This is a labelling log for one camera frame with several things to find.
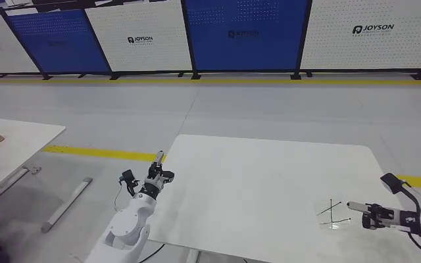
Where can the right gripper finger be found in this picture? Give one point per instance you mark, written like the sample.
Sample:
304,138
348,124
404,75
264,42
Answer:
370,222
365,207

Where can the small grey floor bracket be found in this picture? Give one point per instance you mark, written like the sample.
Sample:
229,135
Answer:
35,170

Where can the white perforated partition panel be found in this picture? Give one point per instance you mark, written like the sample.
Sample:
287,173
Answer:
141,36
361,33
14,52

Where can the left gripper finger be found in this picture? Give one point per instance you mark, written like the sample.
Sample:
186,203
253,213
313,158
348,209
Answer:
167,176
158,162

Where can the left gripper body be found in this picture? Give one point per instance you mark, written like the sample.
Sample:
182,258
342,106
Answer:
152,185

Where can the long grey foot bar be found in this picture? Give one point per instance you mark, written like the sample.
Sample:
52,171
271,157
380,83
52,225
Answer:
65,205
13,180

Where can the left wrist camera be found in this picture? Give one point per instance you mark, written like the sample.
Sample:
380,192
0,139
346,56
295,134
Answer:
129,179

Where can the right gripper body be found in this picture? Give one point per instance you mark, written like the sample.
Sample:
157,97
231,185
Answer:
408,221

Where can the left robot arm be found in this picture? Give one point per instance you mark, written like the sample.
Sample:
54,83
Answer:
126,227

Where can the thin black zip tie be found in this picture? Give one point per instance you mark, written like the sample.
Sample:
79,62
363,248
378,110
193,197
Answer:
329,208
335,222

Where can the blue perforated partition panel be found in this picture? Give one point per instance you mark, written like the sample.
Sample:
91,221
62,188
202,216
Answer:
59,42
246,33

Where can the clear plastic plate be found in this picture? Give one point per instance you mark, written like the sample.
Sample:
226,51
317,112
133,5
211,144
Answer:
333,214

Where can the white table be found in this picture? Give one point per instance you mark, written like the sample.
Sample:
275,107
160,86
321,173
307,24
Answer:
23,141

